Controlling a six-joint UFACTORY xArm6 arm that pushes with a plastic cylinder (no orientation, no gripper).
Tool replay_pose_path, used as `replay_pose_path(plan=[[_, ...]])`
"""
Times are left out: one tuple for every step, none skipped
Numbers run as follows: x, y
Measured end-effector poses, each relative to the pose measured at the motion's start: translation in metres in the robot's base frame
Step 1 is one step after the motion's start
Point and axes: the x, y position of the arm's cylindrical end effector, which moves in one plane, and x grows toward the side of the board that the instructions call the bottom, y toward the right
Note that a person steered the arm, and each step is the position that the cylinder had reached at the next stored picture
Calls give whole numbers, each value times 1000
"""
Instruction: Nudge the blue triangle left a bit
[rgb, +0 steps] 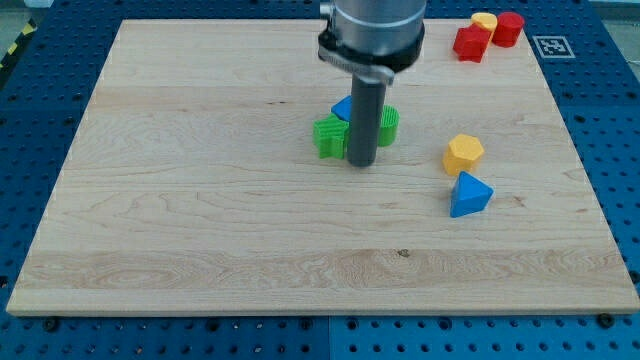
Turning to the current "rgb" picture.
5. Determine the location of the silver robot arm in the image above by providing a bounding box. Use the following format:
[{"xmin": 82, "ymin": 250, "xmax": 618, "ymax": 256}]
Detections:
[{"xmin": 318, "ymin": 0, "xmax": 427, "ymax": 86}]

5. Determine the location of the blue triangle block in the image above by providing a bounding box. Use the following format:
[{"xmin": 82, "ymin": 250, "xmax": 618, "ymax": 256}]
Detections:
[{"xmin": 450, "ymin": 171, "xmax": 494, "ymax": 218}]

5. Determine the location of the green star block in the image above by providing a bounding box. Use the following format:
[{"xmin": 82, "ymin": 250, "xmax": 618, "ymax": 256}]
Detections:
[{"xmin": 312, "ymin": 114, "xmax": 349, "ymax": 159}]

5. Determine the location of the blue block behind rod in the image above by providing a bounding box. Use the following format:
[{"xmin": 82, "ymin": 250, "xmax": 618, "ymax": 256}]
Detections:
[{"xmin": 331, "ymin": 95, "xmax": 352, "ymax": 122}]

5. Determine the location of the green rounded block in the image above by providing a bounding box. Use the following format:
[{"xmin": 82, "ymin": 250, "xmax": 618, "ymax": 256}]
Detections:
[{"xmin": 377, "ymin": 105, "xmax": 400, "ymax": 147}]

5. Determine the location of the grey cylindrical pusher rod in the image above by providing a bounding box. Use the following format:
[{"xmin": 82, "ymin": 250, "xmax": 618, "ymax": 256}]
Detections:
[{"xmin": 347, "ymin": 75, "xmax": 386, "ymax": 167}]

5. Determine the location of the wooden board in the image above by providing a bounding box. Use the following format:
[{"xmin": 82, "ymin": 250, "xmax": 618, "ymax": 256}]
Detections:
[{"xmin": 7, "ymin": 20, "xmax": 639, "ymax": 317}]

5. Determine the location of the yellow hexagon block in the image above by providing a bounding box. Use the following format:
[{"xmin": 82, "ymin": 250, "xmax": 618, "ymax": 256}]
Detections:
[{"xmin": 442, "ymin": 134, "xmax": 485, "ymax": 176}]

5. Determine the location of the yellow round block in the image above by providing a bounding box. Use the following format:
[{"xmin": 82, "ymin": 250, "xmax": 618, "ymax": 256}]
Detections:
[{"xmin": 471, "ymin": 12, "xmax": 498, "ymax": 33}]

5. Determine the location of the red cylinder block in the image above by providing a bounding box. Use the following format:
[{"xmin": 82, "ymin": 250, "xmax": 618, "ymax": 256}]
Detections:
[{"xmin": 492, "ymin": 12, "xmax": 525, "ymax": 48}]

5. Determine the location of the white fiducial marker tag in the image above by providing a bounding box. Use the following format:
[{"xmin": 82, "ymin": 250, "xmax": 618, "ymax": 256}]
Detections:
[{"xmin": 532, "ymin": 35, "xmax": 575, "ymax": 59}]

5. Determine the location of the black and yellow hazard tape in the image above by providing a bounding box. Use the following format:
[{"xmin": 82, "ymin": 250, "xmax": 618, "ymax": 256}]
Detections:
[{"xmin": 1, "ymin": 18, "xmax": 38, "ymax": 72}]

